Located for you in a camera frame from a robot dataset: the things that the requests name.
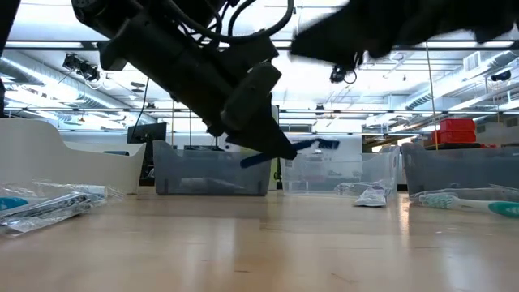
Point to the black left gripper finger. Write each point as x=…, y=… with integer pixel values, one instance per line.
x=259, y=121
x=215, y=130

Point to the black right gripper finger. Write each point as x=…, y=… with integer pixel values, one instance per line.
x=328, y=36

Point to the blue disposable razor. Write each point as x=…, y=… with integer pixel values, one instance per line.
x=255, y=161

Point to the small clear packet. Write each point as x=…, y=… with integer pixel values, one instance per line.
x=372, y=198

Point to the packaged toothbrush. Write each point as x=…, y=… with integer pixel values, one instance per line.
x=52, y=209

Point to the green toothbrush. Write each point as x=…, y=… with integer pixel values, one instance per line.
x=438, y=200

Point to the blue toothbrush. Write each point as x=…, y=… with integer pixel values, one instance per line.
x=12, y=203

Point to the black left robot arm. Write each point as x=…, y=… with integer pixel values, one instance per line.
x=101, y=12

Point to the smoke grey plastic bin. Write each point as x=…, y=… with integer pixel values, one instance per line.
x=182, y=162
x=458, y=170

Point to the white ceiling air vent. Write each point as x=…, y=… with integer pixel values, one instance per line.
x=471, y=61

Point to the black monitor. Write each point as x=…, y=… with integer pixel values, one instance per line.
x=146, y=133

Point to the clear plastic bin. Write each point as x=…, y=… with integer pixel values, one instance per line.
x=308, y=178

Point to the white equipment cabinet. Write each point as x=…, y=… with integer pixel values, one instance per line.
x=348, y=140

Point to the black ceiling spotlight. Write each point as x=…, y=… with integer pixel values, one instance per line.
x=81, y=67

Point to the red plastic storage box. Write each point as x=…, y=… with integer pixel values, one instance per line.
x=457, y=125
x=454, y=137

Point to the white plastic bin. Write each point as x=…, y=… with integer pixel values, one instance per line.
x=81, y=170

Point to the silver ventilation duct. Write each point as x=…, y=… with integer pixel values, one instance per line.
x=48, y=81
x=454, y=85

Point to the black dome camera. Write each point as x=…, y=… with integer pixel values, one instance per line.
x=501, y=75

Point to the black overhead frame beam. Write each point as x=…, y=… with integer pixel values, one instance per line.
x=87, y=44

